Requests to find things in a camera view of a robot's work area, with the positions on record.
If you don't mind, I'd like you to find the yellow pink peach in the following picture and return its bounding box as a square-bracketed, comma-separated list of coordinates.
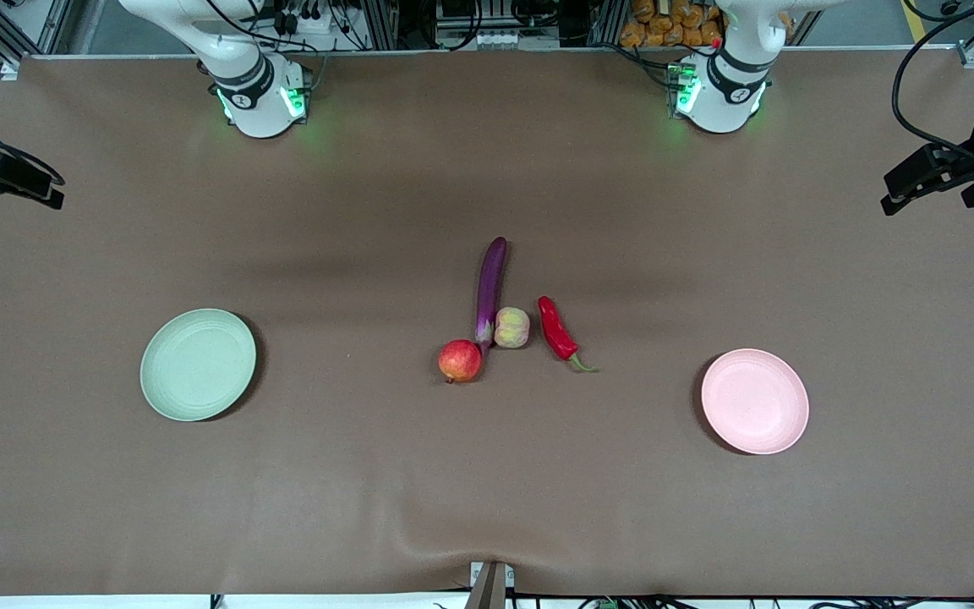
[494, 307, 531, 349]

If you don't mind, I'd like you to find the long purple eggplant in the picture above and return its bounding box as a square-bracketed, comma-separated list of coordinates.
[474, 236, 508, 356]

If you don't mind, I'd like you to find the pale green round plate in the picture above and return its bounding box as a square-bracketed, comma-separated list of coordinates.
[140, 308, 258, 422]

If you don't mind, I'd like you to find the white power strip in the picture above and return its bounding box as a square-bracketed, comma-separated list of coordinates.
[271, 0, 344, 36]

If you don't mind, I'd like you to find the red chili pepper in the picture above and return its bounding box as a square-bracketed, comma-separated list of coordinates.
[537, 295, 598, 374]

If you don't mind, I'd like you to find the pink round plate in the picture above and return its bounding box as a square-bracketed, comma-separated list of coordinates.
[701, 348, 810, 456]

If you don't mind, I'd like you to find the red pomegranate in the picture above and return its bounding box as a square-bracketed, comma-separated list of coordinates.
[438, 339, 484, 385]

